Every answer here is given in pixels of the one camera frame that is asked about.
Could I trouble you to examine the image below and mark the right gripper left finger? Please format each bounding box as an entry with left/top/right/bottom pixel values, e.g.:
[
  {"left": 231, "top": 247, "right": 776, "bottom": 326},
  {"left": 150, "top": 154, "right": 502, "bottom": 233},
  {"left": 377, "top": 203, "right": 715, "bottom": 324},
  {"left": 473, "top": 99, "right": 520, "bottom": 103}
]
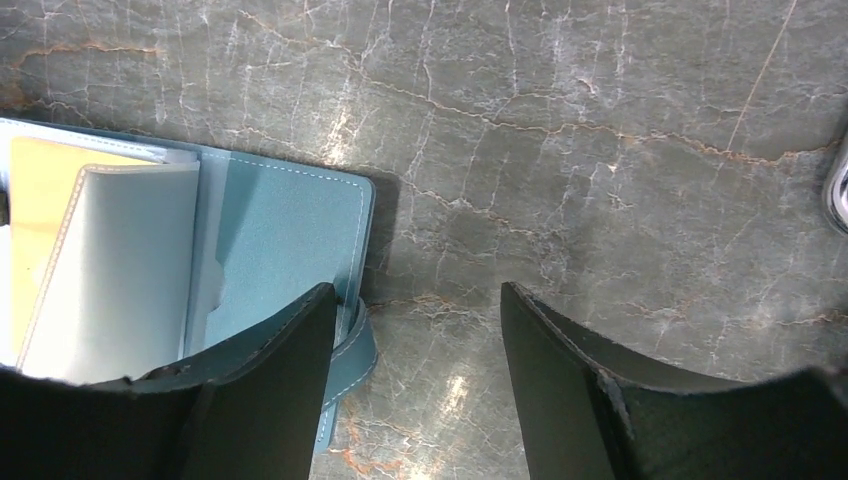
[{"left": 1, "top": 283, "right": 336, "bottom": 479}]

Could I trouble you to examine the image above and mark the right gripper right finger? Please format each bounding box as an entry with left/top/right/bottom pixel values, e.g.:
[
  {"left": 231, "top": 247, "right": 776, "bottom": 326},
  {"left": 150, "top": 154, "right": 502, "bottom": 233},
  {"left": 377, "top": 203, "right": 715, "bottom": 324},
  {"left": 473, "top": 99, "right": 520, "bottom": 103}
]
[{"left": 500, "top": 282, "right": 847, "bottom": 479}]

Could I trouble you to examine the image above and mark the blue card holder wallet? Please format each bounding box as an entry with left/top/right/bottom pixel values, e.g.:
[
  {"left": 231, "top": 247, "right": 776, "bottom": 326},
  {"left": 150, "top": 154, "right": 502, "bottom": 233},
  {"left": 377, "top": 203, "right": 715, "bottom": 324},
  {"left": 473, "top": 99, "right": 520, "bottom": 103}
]
[{"left": 1, "top": 119, "right": 377, "bottom": 450}]

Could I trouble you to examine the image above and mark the orange credit card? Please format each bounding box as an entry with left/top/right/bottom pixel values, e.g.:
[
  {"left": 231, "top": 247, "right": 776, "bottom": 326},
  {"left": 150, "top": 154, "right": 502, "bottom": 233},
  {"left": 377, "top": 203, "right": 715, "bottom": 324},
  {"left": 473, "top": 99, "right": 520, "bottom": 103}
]
[{"left": 9, "top": 137, "right": 150, "bottom": 344}]

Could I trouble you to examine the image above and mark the black poker chip case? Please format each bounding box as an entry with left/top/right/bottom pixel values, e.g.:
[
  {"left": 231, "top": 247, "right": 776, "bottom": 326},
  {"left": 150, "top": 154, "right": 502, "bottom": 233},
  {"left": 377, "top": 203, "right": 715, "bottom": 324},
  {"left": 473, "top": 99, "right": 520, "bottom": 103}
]
[{"left": 822, "top": 134, "right": 848, "bottom": 234}]

